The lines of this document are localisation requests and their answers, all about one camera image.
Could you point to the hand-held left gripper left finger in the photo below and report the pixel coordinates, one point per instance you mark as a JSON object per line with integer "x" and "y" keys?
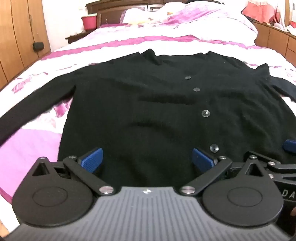
{"x": 93, "y": 160}

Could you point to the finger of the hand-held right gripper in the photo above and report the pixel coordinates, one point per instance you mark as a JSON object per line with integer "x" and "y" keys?
{"x": 275, "y": 165}
{"x": 290, "y": 145}

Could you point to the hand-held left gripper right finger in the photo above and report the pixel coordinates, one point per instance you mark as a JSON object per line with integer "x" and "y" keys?
{"x": 202, "y": 159}

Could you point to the black button cardigan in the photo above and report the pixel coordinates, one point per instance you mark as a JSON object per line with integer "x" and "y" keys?
{"x": 138, "y": 115}

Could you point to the person's right hand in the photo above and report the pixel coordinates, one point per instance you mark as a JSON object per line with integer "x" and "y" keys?
{"x": 293, "y": 213}

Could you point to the wooden dresser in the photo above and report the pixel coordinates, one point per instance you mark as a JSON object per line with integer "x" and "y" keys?
{"x": 275, "y": 39}

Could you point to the floral purple bed quilt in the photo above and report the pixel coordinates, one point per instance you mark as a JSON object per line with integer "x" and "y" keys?
{"x": 115, "y": 46}

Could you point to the dark wooden nightstand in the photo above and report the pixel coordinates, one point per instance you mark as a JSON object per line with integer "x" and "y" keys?
{"x": 76, "y": 37}

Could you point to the small black hanging bag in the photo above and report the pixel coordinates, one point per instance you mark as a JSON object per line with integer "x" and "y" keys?
{"x": 38, "y": 46}

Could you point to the red cloth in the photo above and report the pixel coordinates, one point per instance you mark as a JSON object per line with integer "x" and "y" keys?
{"x": 261, "y": 11}

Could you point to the red plastic bucket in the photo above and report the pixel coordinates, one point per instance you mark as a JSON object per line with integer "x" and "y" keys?
{"x": 89, "y": 22}

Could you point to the purple white folded duvet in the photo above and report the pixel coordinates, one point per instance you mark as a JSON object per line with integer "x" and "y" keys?
{"x": 196, "y": 20}

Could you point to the wooden wardrobe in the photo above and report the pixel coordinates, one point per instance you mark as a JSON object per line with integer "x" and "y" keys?
{"x": 18, "y": 34}

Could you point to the dark wooden headboard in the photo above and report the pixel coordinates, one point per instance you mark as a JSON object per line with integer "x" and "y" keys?
{"x": 111, "y": 11}

